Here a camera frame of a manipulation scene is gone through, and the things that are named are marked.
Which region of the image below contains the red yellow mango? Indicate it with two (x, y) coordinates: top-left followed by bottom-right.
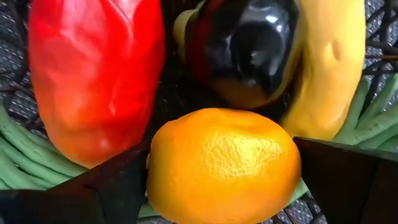
(27, 0), (166, 169)

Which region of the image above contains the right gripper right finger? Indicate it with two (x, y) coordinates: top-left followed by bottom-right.
(294, 136), (398, 224)

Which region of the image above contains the yellow banana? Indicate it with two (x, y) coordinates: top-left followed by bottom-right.
(172, 0), (367, 141)

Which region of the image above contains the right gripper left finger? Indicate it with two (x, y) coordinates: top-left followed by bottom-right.
(0, 141), (152, 224)

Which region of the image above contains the black wire basket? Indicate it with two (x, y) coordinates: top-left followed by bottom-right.
(0, 0), (398, 224)

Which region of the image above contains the orange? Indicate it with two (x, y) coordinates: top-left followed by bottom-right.
(146, 107), (302, 224)

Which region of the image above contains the long green beans bunch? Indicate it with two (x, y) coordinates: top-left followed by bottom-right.
(0, 73), (398, 219)

